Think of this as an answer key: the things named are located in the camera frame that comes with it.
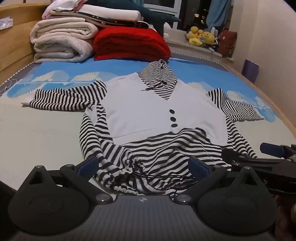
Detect black white striped hooded garment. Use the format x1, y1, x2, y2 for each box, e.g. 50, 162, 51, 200
29, 60, 261, 197

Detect white folded clothes stack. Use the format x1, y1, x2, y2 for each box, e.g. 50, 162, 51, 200
42, 1, 149, 29

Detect blue white patterned bed sheet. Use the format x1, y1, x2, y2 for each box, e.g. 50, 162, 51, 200
1, 59, 295, 195

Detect purple box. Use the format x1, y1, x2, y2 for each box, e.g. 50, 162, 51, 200
241, 59, 259, 83

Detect brown plush toy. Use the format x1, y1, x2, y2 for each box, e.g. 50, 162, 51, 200
217, 30, 237, 58

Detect yellow plush toys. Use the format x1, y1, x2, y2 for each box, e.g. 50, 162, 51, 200
185, 26, 216, 47

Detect cream folded quilt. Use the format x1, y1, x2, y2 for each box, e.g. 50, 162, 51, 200
30, 17, 98, 64

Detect blue curtain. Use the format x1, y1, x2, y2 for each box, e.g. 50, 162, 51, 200
206, 0, 232, 32

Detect white plush toy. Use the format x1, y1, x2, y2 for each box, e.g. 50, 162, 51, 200
164, 22, 171, 39

